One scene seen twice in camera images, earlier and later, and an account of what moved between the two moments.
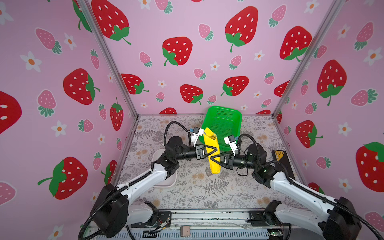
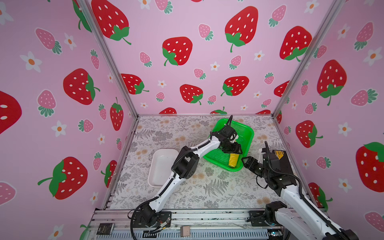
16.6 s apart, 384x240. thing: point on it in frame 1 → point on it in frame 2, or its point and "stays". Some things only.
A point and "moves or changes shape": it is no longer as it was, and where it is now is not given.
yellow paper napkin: (215, 166) moves or changes shape
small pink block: (185, 231) stays
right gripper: (228, 160) → (251, 162)
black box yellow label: (282, 157) stays
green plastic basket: (223, 122) moves or changes shape
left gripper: (199, 148) → (234, 148)
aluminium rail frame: (203, 224) stays
